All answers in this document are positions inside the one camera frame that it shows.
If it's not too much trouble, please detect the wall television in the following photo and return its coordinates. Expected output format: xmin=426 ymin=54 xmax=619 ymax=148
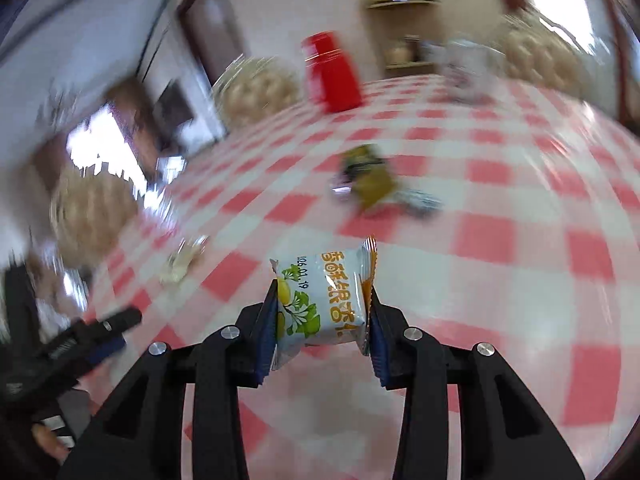
xmin=151 ymin=80 xmax=195 ymax=127

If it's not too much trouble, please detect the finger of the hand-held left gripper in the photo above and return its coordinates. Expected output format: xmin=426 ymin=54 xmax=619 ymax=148
xmin=74 ymin=307 xmax=144 ymax=367
xmin=368 ymin=290 xmax=587 ymax=480
xmin=56 ymin=280 xmax=280 ymax=480

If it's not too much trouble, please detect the person's left hand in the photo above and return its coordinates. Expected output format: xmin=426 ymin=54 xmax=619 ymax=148
xmin=31 ymin=423 xmax=70 ymax=462

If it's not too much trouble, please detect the red plastic jar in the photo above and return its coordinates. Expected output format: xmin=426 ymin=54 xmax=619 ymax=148
xmin=301 ymin=31 xmax=363 ymax=114

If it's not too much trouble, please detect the green-yellow snack packet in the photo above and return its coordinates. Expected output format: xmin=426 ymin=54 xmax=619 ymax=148
xmin=332 ymin=144 xmax=398 ymax=212

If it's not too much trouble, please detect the clear-wrapped cream cake packet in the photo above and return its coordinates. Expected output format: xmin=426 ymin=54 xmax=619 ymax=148
xmin=159 ymin=235 xmax=210 ymax=285

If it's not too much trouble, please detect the cream tufted dining chair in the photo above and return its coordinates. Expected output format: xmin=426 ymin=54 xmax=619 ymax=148
xmin=214 ymin=57 xmax=302 ymax=122
xmin=491 ymin=14 xmax=598 ymax=97
xmin=49 ymin=164 xmax=141 ymax=267

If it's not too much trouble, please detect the pale blue yellow-print snack packet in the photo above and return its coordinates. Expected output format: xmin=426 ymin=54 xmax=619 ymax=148
xmin=269 ymin=235 xmax=380 ymax=372

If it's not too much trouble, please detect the wooden wall shelf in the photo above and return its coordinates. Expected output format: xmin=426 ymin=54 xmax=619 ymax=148
xmin=366 ymin=0 xmax=443 ymax=70

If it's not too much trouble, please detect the red checked tablecloth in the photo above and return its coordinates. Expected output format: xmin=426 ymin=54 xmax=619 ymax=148
xmin=85 ymin=72 xmax=640 ymax=480

